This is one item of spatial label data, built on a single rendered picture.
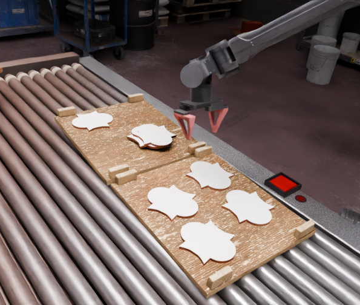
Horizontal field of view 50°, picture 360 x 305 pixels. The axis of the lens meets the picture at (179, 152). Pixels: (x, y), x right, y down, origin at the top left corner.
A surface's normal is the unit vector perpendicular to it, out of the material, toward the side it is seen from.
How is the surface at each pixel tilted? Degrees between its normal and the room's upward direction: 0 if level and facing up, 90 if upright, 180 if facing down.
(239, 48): 90
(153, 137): 0
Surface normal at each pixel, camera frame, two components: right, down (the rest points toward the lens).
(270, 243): 0.08, -0.84
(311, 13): -0.51, 0.43
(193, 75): -0.27, 0.35
